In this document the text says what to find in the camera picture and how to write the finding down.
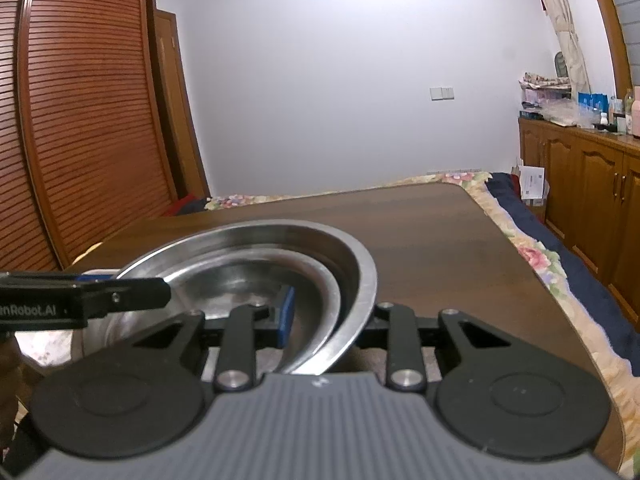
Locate navy blanket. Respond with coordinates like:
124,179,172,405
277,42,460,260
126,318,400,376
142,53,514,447
487,172,640,333

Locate floral bedsheet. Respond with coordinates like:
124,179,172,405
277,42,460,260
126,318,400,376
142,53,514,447
202,170,640,480

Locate red cloth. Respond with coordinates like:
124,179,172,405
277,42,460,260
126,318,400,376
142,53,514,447
162,195,211,217

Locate white floral plate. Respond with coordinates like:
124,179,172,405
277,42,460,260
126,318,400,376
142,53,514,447
12,267,121,378

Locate white card box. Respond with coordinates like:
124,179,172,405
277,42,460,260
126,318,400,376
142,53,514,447
517,165,548,206

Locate wooden cabinet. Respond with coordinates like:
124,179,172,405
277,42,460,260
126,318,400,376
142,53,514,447
517,117,640,331

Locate clear plastic bag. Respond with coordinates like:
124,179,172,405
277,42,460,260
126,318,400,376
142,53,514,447
542,105,581,127

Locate wooden louvered wardrobe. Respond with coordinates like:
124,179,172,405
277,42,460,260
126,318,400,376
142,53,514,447
0,0,178,273

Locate blue boxes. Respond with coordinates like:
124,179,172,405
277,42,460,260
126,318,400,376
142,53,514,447
577,91,611,126

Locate wooden window frame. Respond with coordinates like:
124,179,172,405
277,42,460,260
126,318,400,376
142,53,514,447
582,0,633,101

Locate yellow cloth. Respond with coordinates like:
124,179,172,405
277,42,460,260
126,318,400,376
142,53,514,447
72,242,103,266

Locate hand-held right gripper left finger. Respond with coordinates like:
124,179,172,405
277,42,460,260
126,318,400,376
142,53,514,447
131,284,297,392

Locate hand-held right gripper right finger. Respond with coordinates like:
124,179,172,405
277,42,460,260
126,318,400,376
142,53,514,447
350,301,512,392

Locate medium steel bowl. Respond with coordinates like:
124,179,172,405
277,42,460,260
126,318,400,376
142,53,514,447
165,252,345,373

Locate floral cloth stack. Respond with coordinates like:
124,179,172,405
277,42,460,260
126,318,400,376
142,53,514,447
518,74,573,121

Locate cream curtain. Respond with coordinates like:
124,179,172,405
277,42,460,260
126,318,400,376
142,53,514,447
525,0,591,86

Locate wooden door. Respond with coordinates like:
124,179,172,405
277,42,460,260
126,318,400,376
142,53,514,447
152,7,211,201

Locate large steel bowl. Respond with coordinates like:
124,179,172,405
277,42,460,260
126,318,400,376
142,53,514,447
82,219,378,376

